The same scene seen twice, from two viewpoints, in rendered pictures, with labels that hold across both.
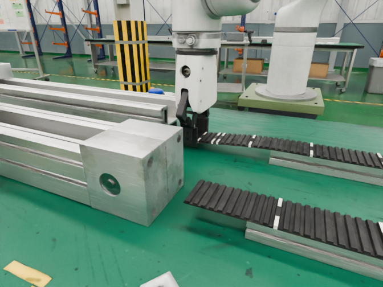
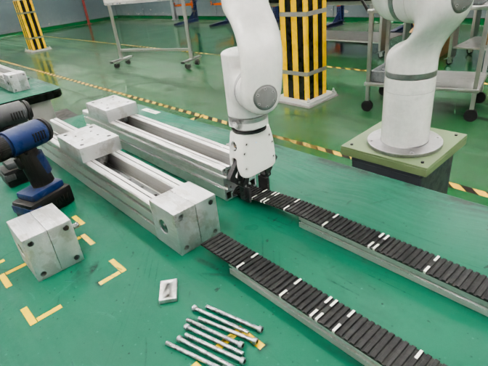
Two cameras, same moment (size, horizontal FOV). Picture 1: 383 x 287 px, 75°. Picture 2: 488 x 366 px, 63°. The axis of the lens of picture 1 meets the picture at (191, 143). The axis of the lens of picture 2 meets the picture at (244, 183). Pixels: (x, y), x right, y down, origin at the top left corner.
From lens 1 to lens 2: 0.52 m
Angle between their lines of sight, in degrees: 24
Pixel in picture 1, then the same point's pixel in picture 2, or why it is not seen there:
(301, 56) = (409, 106)
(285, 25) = (390, 71)
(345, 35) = not seen: outside the picture
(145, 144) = (181, 205)
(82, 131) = (162, 185)
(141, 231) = (176, 257)
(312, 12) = (417, 59)
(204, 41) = (245, 125)
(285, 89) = (393, 141)
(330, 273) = (260, 300)
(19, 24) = not seen: outside the picture
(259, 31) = not seen: outside the picture
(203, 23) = (242, 113)
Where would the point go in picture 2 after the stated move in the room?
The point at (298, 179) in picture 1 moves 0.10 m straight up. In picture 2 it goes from (308, 243) to (308, 199)
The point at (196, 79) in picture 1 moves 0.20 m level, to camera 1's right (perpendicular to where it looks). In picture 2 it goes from (241, 153) to (337, 162)
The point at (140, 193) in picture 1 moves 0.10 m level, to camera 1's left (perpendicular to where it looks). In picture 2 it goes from (176, 234) to (133, 226)
